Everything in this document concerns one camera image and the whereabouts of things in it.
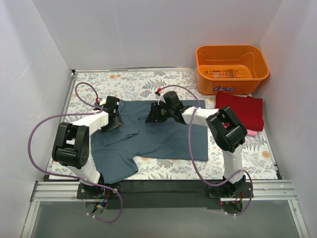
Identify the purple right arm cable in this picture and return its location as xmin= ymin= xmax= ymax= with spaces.
xmin=155 ymin=85 xmax=255 ymax=217

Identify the orange plastic basket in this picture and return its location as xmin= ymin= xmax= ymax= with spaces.
xmin=195 ymin=45 xmax=269 ymax=95

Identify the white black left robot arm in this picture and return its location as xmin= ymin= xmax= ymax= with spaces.
xmin=52 ymin=96 xmax=123 ymax=185

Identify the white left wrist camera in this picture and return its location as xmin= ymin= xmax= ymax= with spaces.
xmin=94 ymin=98 xmax=106 ymax=107

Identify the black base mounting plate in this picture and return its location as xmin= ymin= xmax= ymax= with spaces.
xmin=76 ymin=180 xmax=253 ymax=210

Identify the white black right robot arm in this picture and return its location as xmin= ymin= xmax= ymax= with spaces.
xmin=146 ymin=91 xmax=247 ymax=195

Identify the red folded t-shirt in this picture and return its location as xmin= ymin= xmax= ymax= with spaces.
xmin=215 ymin=92 xmax=264 ymax=131

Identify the aluminium frame rail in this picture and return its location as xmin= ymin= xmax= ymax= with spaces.
xmin=21 ymin=70 xmax=309 ymax=238

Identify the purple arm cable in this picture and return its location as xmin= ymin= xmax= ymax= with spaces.
xmin=155 ymin=85 xmax=255 ymax=217
xmin=27 ymin=82 xmax=124 ymax=223

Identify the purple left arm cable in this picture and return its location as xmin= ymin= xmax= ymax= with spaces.
xmin=27 ymin=82 xmax=124 ymax=223

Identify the blue-grey t-shirt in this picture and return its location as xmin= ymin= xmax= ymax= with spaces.
xmin=91 ymin=101 xmax=208 ymax=183

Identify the pink folded t-shirt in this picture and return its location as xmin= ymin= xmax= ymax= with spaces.
xmin=247 ymin=129 xmax=258 ymax=136

